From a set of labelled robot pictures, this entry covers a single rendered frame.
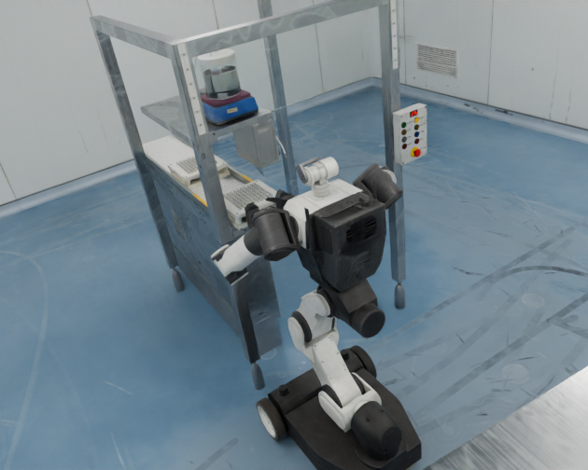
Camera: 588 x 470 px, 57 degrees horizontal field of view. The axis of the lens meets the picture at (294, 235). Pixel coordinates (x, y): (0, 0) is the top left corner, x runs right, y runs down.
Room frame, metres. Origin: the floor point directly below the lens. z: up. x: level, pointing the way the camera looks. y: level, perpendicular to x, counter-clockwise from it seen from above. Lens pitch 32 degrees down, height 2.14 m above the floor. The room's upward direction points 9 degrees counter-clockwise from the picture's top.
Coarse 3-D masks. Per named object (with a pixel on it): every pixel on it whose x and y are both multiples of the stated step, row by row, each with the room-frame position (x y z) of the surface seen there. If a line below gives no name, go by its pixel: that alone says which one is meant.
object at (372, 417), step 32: (352, 352) 1.96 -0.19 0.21; (288, 384) 1.82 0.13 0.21; (320, 384) 1.81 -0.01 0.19; (288, 416) 1.67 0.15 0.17; (320, 416) 1.64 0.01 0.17; (384, 416) 1.44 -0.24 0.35; (320, 448) 1.48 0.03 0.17; (352, 448) 1.46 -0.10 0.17; (384, 448) 1.35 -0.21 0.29; (416, 448) 1.42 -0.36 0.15
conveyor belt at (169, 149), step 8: (168, 136) 3.37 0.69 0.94; (144, 144) 3.31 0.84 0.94; (152, 144) 3.28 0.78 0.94; (160, 144) 3.26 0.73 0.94; (168, 144) 3.24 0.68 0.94; (176, 144) 3.22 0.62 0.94; (184, 144) 3.20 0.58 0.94; (152, 152) 3.14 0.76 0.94; (160, 152) 3.12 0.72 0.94; (168, 152) 3.10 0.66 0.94; (176, 152) 3.08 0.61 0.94; (184, 152) 3.06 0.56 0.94; (192, 152) 3.04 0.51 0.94; (160, 160) 2.99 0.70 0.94; (168, 160) 2.97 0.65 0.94; (176, 160) 2.95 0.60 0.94; (168, 168) 2.86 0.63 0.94; (232, 176) 2.61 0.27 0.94; (224, 184) 2.54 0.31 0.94; (232, 184) 2.52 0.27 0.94; (240, 184) 2.51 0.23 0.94; (200, 192) 2.49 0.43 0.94
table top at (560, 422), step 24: (576, 384) 1.01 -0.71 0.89; (528, 408) 0.96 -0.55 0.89; (552, 408) 0.95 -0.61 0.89; (576, 408) 0.94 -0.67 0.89; (504, 432) 0.90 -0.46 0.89; (528, 432) 0.89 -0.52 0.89; (552, 432) 0.88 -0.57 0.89; (576, 432) 0.87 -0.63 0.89; (456, 456) 0.85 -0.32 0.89; (480, 456) 0.84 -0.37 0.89; (504, 456) 0.83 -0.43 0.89; (528, 456) 0.82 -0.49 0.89; (552, 456) 0.81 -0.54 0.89; (576, 456) 0.80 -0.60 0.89
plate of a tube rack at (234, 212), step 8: (248, 184) 2.31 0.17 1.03; (264, 184) 2.28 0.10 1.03; (224, 192) 2.26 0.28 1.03; (232, 192) 2.24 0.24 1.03; (272, 192) 2.18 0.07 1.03; (264, 200) 2.11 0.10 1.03; (232, 208) 2.09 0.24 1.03; (264, 208) 2.08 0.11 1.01; (232, 216) 2.05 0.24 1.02; (240, 216) 2.03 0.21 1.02
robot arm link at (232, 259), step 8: (240, 240) 1.54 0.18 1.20; (224, 248) 1.60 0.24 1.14; (232, 248) 1.55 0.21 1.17; (240, 248) 1.52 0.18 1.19; (216, 256) 1.59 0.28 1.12; (224, 256) 1.56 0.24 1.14; (232, 256) 1.53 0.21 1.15; (240, 256) 1.51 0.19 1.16; (248, 256) 1.50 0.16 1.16; (256, 256) 1.50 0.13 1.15; (224, 264) 1.55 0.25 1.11; (232, 264) 1.53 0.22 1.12; (240, 264) 1.52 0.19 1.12; (248, 264) 1.53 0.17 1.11; (224, 272) 1.55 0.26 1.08; (232, 272) 1.54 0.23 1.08; (240, 272) 1.54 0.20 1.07; (232, 280) 1.55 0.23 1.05
